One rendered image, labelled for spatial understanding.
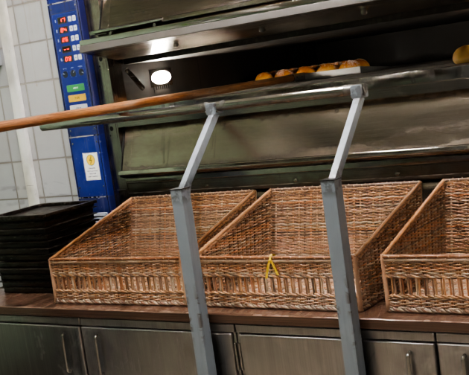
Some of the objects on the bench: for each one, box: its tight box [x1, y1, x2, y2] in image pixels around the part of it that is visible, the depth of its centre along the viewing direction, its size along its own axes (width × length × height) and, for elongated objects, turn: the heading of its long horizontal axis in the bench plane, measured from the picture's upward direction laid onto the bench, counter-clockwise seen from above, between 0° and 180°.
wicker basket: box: [48, 189, 257, 307], centre depth 312 cm, size 49×56×28 cm
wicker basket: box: [199, 180, 423, 313], centre depth 279 cm, size 49×56×28 cm
